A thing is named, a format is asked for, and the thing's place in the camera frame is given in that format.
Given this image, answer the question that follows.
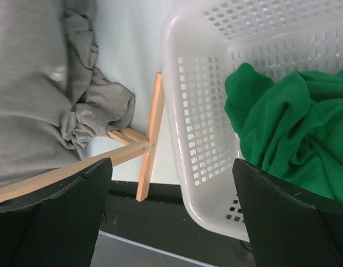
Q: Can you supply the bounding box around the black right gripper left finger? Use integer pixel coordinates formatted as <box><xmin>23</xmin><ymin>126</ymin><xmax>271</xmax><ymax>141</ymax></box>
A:
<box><xmin>0</xmin><ymin>159</ymin><xmax>112</xmax><ymax>266</ymax></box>

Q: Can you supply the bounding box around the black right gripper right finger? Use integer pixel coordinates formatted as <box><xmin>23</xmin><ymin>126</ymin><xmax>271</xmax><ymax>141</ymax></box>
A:
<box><xmin>232</xmin><ymin>159</ymin><xmax>343</xmax><ymax>266</ymax></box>

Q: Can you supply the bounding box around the green t shirt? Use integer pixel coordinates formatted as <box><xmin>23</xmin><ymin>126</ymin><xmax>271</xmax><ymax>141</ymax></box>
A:
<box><xmin>224</xmin><ymin>63</ymin><xmax>343</xmax><ymax>202</ymax></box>

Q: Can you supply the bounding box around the grey adidas t shirt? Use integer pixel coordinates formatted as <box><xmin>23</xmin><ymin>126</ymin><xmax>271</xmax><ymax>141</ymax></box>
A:
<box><xmin>0</xmin><ymin>1</ymin><xmax>135</xmax><ymax>187</ymax></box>

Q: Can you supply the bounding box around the white perforated plastic basket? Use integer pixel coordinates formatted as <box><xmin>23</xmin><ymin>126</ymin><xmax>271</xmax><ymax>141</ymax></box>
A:
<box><xmin>162</xmin><ymin>1</ymin><xmax>343</xmax><ymax>241</ymax></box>

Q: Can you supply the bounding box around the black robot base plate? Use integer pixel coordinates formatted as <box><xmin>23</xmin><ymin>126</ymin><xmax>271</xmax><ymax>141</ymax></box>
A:
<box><xmin>101</xmin><ymin>181</ymin><xmax>255</xmax><ymax>266</ymax></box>

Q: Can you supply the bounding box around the wooden clothes rack frame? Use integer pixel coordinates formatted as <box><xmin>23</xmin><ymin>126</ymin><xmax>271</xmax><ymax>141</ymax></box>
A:
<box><xmin>0</xmin><ymin>73</ymin><xmax>165</xmax><ymax>203</ymax></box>

